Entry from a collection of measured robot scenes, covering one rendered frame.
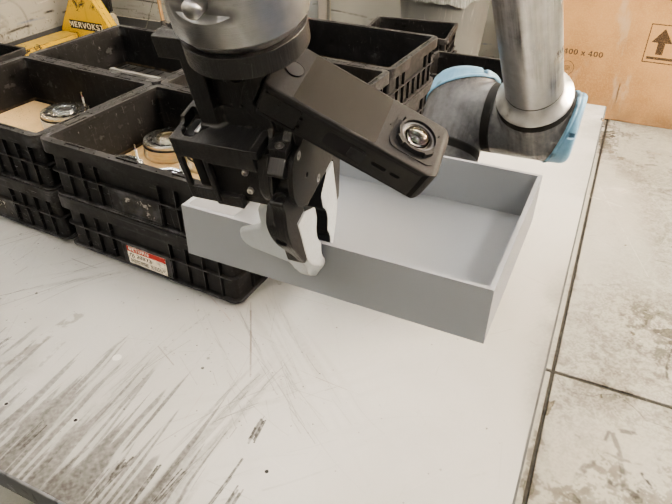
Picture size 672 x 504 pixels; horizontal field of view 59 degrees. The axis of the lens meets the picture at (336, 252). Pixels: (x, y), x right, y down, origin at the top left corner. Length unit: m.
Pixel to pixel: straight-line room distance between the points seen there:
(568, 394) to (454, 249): 1.40
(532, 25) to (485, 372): 0.48
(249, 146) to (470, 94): 0.71
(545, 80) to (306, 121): 0.60
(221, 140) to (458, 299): 0.20
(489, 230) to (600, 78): 3.23
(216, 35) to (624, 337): 1.97
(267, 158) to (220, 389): 0.57
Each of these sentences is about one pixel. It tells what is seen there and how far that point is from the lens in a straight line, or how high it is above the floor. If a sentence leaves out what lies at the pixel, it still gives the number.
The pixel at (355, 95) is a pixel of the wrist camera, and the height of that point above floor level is 1.23.
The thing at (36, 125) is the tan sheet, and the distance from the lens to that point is 1.47.
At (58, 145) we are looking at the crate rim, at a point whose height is 0.93.
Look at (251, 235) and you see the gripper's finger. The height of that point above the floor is 1.11.
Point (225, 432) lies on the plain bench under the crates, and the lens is 0.84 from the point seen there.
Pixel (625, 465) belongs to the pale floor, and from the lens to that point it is 1.81.
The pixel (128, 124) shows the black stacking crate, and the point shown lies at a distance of 1.26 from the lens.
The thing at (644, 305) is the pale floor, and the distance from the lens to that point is 2.34.
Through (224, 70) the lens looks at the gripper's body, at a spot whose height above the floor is 1.26.
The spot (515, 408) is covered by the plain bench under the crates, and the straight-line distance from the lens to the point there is 0.89.
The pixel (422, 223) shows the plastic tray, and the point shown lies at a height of 1.05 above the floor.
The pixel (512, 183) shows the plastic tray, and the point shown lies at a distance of 0.60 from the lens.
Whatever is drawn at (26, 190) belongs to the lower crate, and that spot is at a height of 0.81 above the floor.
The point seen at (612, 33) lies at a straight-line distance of 3.78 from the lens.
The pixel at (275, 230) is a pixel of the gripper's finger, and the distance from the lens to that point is 0.38.
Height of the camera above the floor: 1.36
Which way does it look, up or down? 36 degrees down
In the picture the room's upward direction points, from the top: straight up
